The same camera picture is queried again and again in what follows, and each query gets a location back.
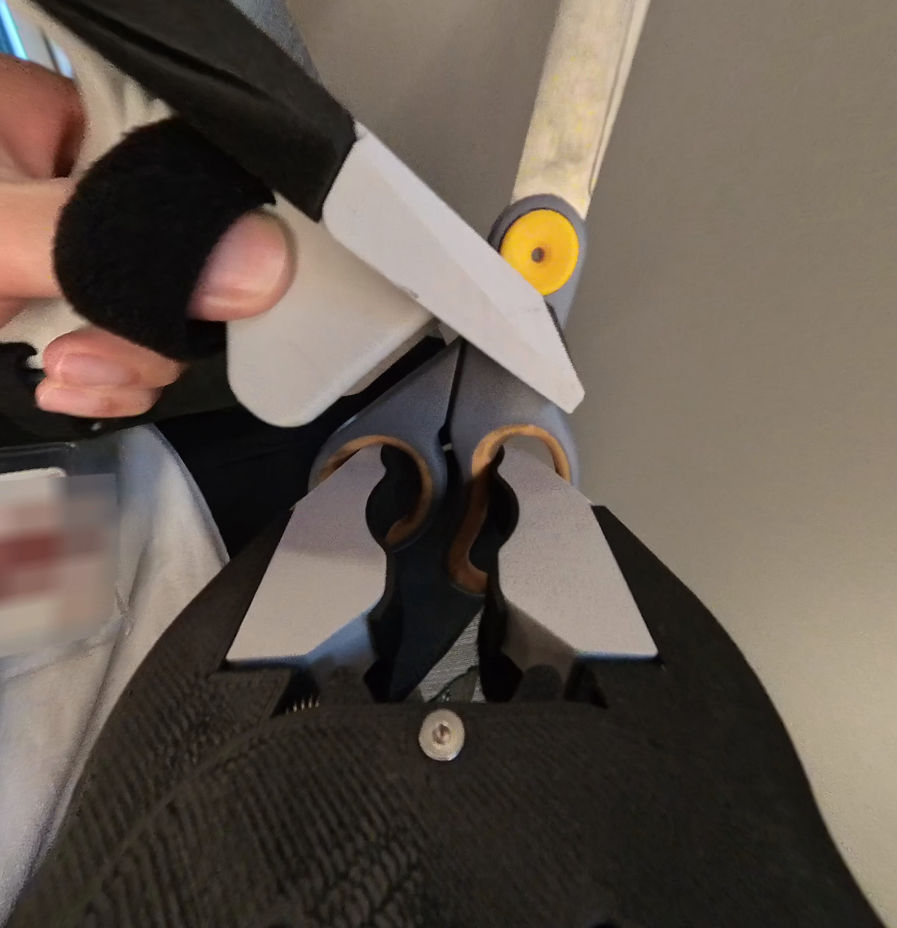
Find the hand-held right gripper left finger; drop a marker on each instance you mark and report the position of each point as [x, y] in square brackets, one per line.
[311, 580]

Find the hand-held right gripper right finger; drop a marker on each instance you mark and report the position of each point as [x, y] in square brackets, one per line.
[579, 580]

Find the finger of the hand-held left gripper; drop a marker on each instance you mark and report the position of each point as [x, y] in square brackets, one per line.
[448, 275]

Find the person's left hand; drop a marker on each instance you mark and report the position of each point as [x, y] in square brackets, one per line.
[21, 217]

